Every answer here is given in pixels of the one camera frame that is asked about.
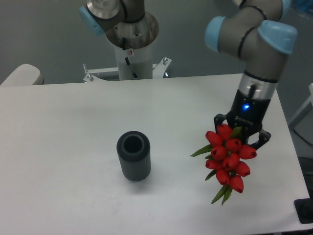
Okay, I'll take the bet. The red tulip bouquet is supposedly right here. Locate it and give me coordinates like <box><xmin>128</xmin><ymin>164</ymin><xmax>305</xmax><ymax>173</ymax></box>
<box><xmin>191</xmin><ymin>123</ymin><xmax>257</xmax><ymax>204</ymax></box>

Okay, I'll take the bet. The white chair armrest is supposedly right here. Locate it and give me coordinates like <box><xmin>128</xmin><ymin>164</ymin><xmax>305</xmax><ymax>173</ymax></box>
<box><xmin>0</xmin><ymin>64</ymin><xmax>45</xmax><ymax>87</ymax></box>

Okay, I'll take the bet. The white pedestal base bracket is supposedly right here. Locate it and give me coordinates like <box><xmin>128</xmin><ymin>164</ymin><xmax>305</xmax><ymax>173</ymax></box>
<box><xmin>83</xmin><ymin>57</ymin><xmax>172</xmax><ymax>82</ymax></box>

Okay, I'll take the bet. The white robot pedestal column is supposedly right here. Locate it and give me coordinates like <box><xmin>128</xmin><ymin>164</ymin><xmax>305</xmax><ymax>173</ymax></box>
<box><xmin>105</xmin><ymin>12</ymin><xmax>160</xmax><ymax>81</ymax></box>

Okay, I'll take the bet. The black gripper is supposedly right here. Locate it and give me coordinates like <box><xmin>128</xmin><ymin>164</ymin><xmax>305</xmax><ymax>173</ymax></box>
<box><xmin>214</xmin><ymin>90</ymin><xmax>271</xmax><ymax>149</ymax></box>

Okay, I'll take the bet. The black device at table edge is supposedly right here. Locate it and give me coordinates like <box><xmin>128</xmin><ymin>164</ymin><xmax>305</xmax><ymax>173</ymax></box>
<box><xmin>294</xmin><ymin>198</ymin><xmax>313</xmax><ymax>224</ymax></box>

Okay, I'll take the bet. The black cable on pedestal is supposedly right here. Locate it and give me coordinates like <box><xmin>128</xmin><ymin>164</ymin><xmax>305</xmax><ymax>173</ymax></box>
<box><xmin>121</xmin><ymin>37</ymin><xmax>139</xmax><ymax>80</ymax></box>

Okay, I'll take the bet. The dark grey ribbed vase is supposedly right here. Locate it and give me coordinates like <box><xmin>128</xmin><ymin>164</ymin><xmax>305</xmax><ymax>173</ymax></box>
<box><xmin>116</xmin><ymin>131</ymin><xmax>151</xmax><ymax>182</ymax></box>

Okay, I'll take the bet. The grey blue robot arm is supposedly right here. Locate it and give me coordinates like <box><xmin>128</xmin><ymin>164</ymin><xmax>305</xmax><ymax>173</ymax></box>
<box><xmin>79</xmin><ymin>0</ymin><xmax>297</xmax><ymax>149</ymax></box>

